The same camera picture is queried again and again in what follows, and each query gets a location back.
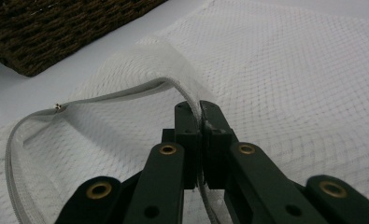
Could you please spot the brown wicker basket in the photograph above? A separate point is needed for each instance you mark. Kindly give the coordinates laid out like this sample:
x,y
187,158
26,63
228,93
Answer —
x,y
54,31

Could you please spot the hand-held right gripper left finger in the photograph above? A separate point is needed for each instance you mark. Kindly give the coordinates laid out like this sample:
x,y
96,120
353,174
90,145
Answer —
x,y
188,140

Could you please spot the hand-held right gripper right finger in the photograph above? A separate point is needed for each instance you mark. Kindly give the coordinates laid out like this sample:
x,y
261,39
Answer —
x,y
216,140

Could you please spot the white mesh laundry bag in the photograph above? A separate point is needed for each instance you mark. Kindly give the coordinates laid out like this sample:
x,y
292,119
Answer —
x,y
281,77

